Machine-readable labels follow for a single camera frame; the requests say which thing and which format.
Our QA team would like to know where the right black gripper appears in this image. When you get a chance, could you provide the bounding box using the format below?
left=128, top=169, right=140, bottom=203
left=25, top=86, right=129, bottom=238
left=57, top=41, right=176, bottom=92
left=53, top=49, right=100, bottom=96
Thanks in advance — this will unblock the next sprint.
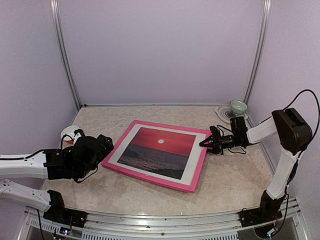
left=199, top=130, right=238, bottom=155

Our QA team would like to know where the white photo mat border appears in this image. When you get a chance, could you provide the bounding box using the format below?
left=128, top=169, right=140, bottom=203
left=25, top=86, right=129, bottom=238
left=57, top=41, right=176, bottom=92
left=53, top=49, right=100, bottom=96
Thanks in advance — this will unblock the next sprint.
left=106, top=124, right=207, bottom=187

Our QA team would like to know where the pink wooden picture frame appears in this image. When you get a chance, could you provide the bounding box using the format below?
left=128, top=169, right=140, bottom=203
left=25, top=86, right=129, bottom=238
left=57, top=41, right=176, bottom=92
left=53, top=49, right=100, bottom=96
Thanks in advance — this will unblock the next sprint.
left=101, top=119, right=213, bottom=194

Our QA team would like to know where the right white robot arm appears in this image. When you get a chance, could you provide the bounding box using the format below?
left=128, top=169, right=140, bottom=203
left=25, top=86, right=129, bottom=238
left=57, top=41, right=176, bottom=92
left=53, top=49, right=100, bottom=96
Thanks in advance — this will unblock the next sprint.
left=199, top=108, right=313, bottom=222

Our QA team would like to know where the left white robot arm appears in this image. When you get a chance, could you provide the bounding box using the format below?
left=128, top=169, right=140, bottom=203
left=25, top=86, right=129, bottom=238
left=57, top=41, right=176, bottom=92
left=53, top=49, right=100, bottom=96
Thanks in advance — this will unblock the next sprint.
left=0, top=134, right=114, bottom=223

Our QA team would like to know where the white swirl pattern plate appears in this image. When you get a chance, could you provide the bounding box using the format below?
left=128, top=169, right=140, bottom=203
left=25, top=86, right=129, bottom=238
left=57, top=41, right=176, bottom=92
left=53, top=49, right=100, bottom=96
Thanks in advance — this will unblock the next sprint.
left=214, top=104, right=248, bottom=124

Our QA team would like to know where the orange white bowl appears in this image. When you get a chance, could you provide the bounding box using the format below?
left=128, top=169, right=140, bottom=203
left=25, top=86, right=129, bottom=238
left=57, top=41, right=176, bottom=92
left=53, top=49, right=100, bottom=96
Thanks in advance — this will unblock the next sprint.
left=60, top=125, right=80, bottom=149

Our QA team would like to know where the pale green ceramic bowl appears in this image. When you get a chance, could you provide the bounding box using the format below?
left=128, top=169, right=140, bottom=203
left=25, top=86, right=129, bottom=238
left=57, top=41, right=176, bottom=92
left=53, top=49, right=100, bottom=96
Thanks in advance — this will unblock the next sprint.
left=229, top=99, right=248, bottom=115

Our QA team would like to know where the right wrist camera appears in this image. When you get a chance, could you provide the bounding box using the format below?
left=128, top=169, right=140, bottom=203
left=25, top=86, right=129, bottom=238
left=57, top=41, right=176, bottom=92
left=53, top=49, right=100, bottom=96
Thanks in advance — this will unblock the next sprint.
left=209, top=125, right=222, bottom=138

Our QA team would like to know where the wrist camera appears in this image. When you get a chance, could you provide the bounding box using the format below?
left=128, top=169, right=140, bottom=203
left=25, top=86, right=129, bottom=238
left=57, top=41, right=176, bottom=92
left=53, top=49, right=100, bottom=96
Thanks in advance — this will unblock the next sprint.
left=73, top=128, right=86, bottom=141
left=209, top=125, right=222, bottom=138

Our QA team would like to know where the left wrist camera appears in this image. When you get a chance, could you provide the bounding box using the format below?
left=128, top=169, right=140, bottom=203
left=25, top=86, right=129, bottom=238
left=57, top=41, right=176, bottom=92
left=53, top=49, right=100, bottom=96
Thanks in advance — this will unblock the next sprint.
left=73, top=128, right=86, bottom=141

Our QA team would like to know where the aluminium front rail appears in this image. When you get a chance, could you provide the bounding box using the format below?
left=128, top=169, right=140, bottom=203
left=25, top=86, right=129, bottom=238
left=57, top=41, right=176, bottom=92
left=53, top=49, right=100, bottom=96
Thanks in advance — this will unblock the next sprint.
left=15, top=198, right=309, bottom=240

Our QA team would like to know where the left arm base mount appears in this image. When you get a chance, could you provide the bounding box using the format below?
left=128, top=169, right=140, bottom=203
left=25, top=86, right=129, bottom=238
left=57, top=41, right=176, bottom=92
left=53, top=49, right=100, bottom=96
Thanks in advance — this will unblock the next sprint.
left=43, top=190, right=88, bottom=228

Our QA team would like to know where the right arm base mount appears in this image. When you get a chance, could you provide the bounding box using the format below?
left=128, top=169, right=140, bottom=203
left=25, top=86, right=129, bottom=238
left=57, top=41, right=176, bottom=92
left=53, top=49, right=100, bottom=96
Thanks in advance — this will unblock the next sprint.
left=238, top=190, right=285, bottom=227

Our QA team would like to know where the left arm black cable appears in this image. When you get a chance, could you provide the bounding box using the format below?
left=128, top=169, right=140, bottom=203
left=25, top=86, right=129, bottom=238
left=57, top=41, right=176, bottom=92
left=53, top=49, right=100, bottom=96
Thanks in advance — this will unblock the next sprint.
left=0, top=133, right=76, bottom=161

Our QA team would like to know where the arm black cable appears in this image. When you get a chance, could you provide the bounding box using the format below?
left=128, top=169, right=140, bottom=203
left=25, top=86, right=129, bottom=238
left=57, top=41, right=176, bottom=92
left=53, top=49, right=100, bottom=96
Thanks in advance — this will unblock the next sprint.
left=0, top=133, right=76, bottom=161
left=282, top=89, right=320, bottom=151

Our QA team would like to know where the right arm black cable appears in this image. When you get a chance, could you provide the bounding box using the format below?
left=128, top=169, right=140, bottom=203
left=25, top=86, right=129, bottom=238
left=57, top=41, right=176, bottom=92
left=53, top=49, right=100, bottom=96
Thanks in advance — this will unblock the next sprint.
left=282, top=89, right=320, bottom=151

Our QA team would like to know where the right aluminium corner post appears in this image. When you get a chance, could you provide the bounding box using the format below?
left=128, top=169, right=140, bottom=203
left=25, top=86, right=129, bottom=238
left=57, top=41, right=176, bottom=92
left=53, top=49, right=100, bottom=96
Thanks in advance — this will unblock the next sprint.
left=243, top=0, right=273, bottom=106

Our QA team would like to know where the aluminium corner post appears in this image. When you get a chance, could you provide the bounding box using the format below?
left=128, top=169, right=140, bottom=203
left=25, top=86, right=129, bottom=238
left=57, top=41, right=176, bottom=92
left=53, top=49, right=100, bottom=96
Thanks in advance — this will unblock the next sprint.
left=243, top=0, right=273, bottom=106
left=50, top=0, right=82, bottom=111

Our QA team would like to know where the left aluminium corner post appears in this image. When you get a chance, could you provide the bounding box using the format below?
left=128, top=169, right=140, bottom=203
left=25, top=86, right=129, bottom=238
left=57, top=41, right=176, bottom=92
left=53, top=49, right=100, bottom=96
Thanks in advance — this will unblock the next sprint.
left=50, top=0, right=82, bottom=111

